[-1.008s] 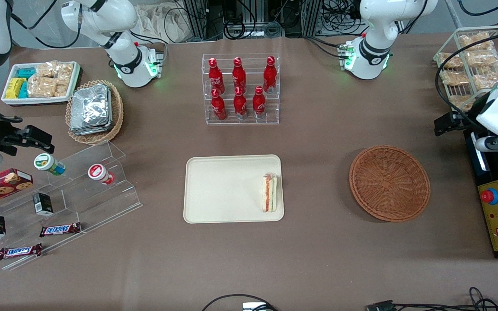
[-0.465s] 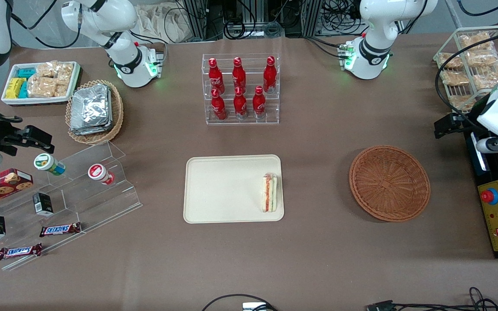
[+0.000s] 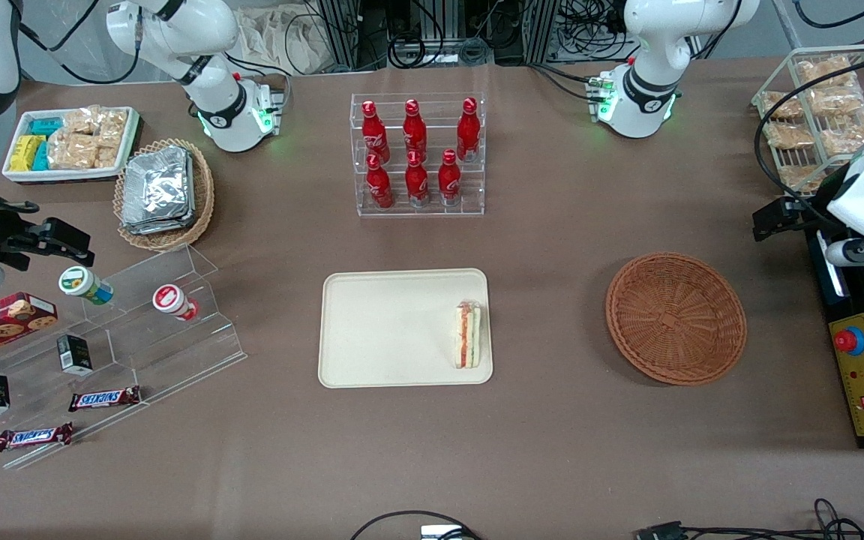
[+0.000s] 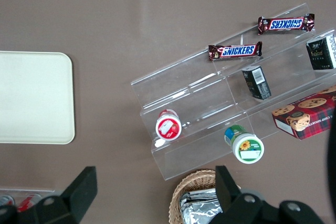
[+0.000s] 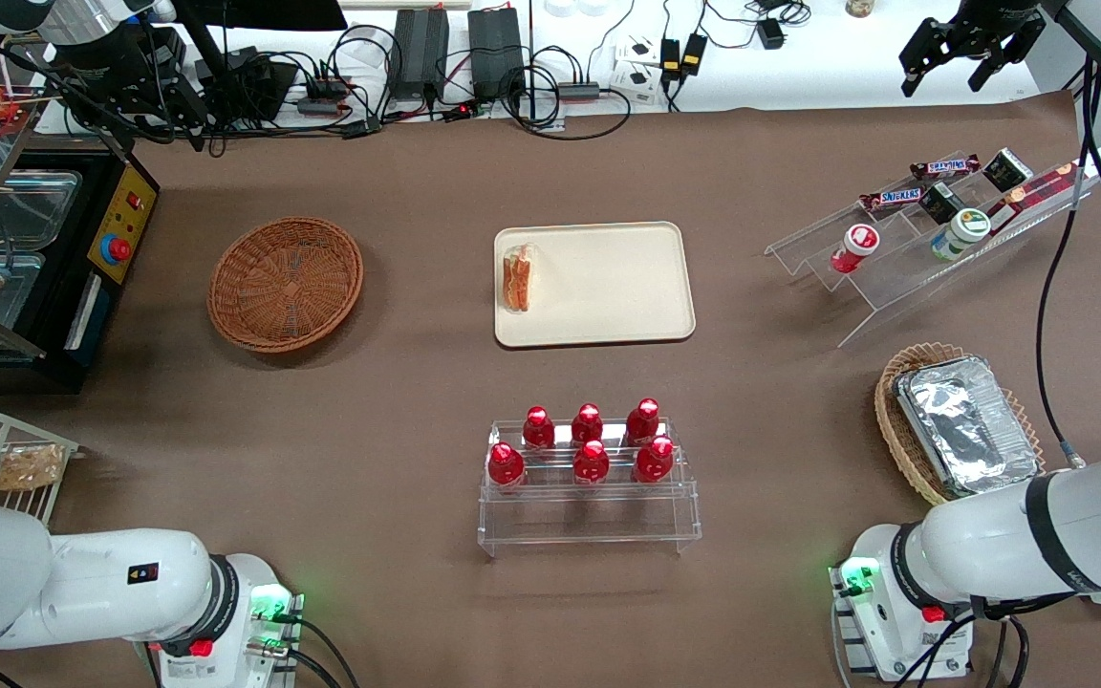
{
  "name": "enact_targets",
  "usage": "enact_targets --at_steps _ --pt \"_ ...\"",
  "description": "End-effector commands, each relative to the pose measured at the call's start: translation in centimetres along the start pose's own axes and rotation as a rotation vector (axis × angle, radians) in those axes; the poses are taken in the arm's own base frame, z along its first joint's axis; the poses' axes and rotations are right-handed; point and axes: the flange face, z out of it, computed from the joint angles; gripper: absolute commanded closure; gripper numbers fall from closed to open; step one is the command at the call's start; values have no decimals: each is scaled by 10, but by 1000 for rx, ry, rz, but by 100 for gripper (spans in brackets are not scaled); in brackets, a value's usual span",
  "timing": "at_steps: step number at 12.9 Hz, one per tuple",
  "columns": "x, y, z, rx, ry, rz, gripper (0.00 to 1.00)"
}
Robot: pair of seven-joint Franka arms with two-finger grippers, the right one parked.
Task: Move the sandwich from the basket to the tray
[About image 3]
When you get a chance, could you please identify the white wire rack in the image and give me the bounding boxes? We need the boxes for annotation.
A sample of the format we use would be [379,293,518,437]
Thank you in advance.
[750,44,864,197]

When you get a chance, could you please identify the yellow snack packet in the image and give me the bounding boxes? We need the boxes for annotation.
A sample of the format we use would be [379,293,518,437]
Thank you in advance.
[9,134,45,173]

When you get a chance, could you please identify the light wicker basket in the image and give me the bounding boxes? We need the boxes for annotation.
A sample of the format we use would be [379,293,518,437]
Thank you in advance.
[112,138,216,253]

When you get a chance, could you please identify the Snickers chocolate bar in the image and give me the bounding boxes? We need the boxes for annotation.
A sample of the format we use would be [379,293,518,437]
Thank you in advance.
[67,385,143,413]
[0,421,74,453]

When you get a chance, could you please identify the black cable connector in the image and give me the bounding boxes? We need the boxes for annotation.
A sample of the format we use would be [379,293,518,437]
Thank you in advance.
[634,520,689,540]

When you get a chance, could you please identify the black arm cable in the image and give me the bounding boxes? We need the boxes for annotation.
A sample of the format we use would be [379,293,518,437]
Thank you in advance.
[18,0,142,85]
[754,60,864,226]

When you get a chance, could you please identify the silver foil packet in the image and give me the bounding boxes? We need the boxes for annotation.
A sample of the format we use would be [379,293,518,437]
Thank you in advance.
[120,213,197,236]
[122,146,195,226]

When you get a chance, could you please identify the red cola bottle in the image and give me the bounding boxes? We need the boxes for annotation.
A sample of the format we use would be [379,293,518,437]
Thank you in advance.
[402,98,429,160]
[365,153,396,210]
[361,100,392,164]
[455,97,482,164]
[437,148,463,206]
[403,149,431,208]

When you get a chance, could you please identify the black tangled cable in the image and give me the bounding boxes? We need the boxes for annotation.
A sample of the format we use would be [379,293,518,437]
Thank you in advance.
[683,497,864,540]

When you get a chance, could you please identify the white rectangular snack tray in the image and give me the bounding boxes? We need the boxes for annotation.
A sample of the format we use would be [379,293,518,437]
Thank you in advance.
[1,106,142,184]

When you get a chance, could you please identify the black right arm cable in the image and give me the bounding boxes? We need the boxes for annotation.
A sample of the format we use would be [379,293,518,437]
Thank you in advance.
[18,0,142,85]

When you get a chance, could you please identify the clear acrylic bottle rack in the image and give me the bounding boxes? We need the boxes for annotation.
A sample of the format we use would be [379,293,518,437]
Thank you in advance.
[350,91,487,219]

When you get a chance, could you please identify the brown wicker basket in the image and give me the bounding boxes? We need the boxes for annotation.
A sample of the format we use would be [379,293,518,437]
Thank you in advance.
[604,252,749,387]

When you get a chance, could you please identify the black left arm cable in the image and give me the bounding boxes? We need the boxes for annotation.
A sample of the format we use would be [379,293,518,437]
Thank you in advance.
[754,60,864,226]

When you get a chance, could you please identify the green lid cup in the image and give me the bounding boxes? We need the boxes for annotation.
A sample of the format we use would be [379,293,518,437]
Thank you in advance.
[57,265,115,306]

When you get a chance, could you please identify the black looped cable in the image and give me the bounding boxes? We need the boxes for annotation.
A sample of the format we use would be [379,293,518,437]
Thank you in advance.
[349,509,487,540]

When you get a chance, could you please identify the triangle sandwich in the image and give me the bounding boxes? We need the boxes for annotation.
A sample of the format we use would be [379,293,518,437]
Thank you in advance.
[452,300,483,371]

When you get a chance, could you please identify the clear acrylic stepped display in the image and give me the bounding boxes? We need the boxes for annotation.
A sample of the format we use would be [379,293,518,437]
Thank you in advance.
[0,243,248,472]

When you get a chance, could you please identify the aluminium frame post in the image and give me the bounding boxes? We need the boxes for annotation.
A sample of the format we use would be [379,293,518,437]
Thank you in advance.
[318,0,362,73]
[520,0,562,65]

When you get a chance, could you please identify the black yellow control box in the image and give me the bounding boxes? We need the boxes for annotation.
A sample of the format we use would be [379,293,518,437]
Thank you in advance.
[806,228,864,452]

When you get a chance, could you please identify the clear pastry snack bag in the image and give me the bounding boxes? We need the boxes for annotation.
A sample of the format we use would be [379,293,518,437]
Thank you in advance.
[761,91,805,120]
[797,55,857,90]
[820,108,864,156]
[806,85,864,118]
[765,121,816,150]
[778,164,827,193]

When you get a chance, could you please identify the beige plastic tray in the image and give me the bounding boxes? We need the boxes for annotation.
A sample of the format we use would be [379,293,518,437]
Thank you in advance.
[317,268,494,389]

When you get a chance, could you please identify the red lid cup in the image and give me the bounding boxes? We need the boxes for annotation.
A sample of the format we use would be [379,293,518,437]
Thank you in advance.
[151,283,201,323]

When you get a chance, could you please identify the beige cloth bag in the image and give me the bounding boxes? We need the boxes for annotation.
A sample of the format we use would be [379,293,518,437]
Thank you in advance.
[235,4,329,77]

